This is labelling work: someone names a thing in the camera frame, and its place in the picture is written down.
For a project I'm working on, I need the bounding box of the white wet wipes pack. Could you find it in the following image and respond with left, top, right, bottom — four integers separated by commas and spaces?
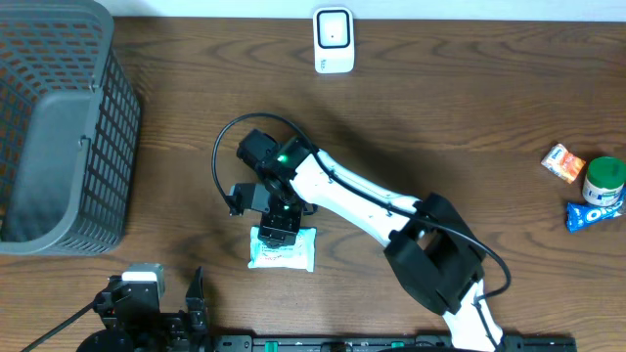
247, 226, 317, 273

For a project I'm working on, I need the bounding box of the orange tissue pack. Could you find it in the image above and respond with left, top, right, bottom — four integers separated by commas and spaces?
541, 144, 586, 184

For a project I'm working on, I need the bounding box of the blue Oreo cookie pack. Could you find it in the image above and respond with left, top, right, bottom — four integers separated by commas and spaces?
565, 190, 625, 233

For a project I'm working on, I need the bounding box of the green lid white jar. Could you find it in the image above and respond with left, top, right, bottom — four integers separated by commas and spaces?
582, 156, 625, 207

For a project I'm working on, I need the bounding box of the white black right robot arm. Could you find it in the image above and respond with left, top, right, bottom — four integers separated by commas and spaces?
231, 129, 504, 351

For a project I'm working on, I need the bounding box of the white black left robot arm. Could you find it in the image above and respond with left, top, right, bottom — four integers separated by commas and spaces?
78, 263, 214, 352

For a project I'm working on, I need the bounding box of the white barcode scanner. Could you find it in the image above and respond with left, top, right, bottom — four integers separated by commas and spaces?
312, 7, 355, 74

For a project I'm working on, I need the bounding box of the grey plastic mesh basket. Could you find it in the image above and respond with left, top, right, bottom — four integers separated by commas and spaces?
1, 1, 142, 256

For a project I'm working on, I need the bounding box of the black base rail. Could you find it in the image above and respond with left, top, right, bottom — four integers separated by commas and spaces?
211, 334, 578, 352

